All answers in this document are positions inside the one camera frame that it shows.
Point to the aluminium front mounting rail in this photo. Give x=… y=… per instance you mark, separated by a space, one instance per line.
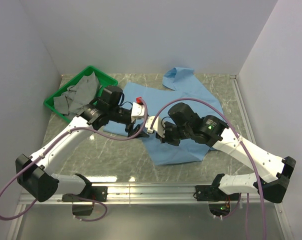
x=131 y=193

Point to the aluminium side rail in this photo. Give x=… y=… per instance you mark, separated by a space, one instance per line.
x=242 y=109

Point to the grey long sleeve shirt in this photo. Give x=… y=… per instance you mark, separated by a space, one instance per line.
x=73 y=100

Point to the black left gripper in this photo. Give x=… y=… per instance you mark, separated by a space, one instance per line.
x=129 y=128

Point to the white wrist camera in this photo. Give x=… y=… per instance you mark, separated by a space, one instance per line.
x=137 y=110
x=155 y=125

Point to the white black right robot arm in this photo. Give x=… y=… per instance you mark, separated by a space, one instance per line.
x=271 y=174

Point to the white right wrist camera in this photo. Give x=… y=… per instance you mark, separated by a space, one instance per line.
x=155 y=125

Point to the green plastic bin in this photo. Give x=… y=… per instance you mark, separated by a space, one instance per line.
x=104 y=79

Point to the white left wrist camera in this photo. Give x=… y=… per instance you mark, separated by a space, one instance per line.
x=137 y=110

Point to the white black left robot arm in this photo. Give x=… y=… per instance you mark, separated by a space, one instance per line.
x=37 y=171

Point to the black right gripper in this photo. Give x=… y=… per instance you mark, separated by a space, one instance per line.
x=166 y=138

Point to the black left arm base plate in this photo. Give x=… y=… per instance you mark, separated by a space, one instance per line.
x=97 y=193

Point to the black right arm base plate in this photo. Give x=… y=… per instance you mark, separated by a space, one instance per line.
x=210 y=193

